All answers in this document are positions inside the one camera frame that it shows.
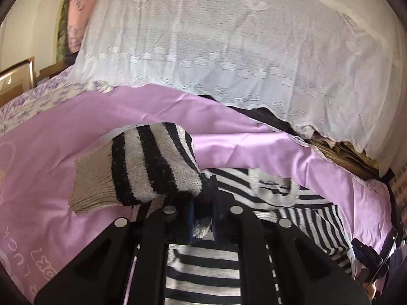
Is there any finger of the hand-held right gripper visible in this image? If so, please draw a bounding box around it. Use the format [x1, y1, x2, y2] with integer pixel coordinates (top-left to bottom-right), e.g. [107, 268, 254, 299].
[351, 238, 384, 269]

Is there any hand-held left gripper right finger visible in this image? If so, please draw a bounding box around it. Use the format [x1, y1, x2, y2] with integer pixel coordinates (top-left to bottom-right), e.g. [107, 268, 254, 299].
[212, 178, 373, 305]

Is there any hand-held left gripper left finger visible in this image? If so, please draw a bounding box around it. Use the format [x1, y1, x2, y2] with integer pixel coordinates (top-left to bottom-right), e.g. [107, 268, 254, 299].
[33, 201, 195, 305]

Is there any black and white striped sweater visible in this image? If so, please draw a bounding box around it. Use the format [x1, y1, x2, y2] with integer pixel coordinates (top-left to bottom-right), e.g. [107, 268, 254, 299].
[68, 122, 353, 305]

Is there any brown woven mat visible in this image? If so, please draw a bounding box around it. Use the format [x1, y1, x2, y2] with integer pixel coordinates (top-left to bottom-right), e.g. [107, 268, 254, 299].
[305, 133, 391, 181]

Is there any dark cloth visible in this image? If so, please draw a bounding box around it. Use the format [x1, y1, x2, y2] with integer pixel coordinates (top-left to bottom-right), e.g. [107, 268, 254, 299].
[197, 94, 307, 135]

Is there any pink bedsheet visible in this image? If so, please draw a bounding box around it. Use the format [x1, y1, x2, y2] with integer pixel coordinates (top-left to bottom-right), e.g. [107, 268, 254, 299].
[0, 84, 396, 305]

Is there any white lace cover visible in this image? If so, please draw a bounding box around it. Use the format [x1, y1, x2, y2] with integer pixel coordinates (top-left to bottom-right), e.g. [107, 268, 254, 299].
[67, 0, 406, 175]

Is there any purple floral sheet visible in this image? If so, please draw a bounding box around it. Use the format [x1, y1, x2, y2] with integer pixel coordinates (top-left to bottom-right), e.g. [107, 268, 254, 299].
[0, 68, 112, 134]

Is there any pink floral cloth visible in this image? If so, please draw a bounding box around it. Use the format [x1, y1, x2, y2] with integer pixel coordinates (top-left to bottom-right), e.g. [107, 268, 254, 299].
[57, 0, 105, 64]

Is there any wooden picture frame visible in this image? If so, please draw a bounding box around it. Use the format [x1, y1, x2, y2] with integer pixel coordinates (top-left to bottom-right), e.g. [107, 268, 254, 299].
[0, 56, 35, 107]

